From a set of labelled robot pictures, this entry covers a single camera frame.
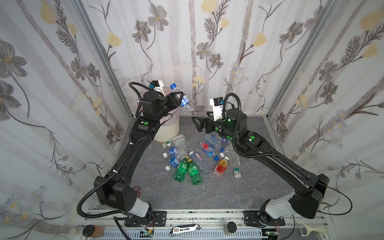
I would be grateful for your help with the small blue label bottle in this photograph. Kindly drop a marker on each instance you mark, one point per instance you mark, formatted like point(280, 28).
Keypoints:
point(172, 162)

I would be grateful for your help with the clear bottle white cap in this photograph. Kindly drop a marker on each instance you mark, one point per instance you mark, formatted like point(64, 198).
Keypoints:
point(178, 141)

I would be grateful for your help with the cream bin with pink liner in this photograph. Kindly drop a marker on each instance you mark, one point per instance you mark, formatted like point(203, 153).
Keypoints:
point(168, 129)

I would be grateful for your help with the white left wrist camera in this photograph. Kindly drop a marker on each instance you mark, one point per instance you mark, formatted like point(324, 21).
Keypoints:
point(157, 86)

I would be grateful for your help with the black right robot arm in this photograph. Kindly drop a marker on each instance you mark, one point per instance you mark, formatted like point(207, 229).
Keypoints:
point(308, 189)

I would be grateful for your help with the black lid brown jar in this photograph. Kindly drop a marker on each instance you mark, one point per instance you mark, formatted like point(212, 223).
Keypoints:
point(93, 231)

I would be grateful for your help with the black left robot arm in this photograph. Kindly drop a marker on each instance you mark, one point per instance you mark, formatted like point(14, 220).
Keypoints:
point(114, 190)

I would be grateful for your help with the white vegetable peeler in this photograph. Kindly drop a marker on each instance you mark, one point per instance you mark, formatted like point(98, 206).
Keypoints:
point(305, 230)

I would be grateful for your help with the ribbed clear bottle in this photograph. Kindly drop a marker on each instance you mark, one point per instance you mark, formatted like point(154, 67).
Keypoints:
point(228, 150)

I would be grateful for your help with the green soda bottle right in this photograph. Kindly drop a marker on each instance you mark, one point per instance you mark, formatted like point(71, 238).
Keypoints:
point(194, 172)

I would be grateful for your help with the green soda bottle left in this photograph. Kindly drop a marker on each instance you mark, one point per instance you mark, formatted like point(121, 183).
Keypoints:
point(181, 170)

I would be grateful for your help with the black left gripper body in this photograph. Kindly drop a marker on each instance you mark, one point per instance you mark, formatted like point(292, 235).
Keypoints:
point(173, 99)

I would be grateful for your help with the red scissors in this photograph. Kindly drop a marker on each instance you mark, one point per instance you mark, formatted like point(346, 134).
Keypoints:
point(137, 189)

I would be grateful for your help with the tall clear blue bottle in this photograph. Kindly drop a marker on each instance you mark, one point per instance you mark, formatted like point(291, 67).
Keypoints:
point(202, 165)

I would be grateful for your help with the silver adjustable wrench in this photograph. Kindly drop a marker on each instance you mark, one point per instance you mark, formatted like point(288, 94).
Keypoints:
point(184, 229)

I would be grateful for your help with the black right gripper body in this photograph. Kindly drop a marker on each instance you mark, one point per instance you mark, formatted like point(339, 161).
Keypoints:
point(207, 124)

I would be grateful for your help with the orange red liquid bottle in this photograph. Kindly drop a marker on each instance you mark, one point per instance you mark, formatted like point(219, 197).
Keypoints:
point(221, 166)

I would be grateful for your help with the clear bottle blue label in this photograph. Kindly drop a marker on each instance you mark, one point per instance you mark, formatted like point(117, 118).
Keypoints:
point(173, 152)

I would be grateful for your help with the clear bottle green cap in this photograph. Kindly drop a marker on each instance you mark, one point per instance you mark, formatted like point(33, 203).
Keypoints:
point(235, 165)

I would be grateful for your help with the green soda bottle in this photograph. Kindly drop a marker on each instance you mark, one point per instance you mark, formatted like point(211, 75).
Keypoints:
point(181, 170)
point(194, 172)

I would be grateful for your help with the square clear blue cap bottle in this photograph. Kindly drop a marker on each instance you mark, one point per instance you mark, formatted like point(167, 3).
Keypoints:
point(214, 142)

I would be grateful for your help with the pink label blue bottle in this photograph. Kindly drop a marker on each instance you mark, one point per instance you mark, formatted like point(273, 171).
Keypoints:
point(209, 151)

